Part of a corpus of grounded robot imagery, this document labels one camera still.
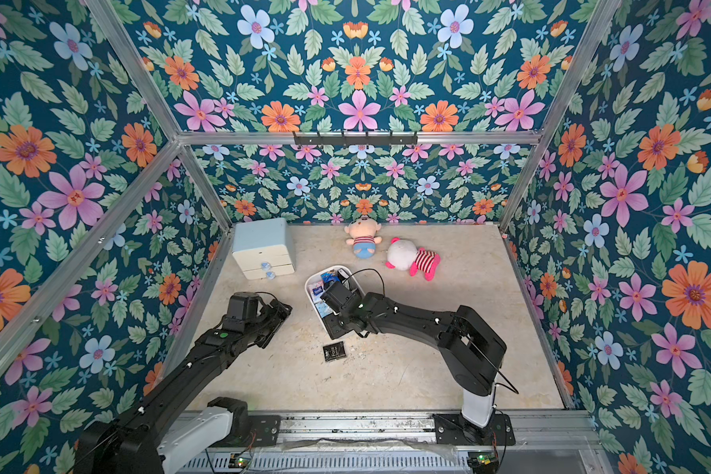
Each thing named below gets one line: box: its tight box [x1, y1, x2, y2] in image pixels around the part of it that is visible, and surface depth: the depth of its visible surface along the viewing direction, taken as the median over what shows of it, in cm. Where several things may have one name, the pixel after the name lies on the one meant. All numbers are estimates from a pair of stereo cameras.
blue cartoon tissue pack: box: [319, 270, 341, 284], surface depth 99 cm
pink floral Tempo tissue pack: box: [308, 280, 326, 304], surface depth 95 cm
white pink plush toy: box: [385, 237, 441, 282], surface depth 104 cm
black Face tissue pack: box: [321, 340, 347, 363], surface depth 87 cm
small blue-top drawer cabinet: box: [232, 217, 297, 281], surface depth 98 cm
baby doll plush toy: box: [344, 215, 383, 260], surface depth 110 cm
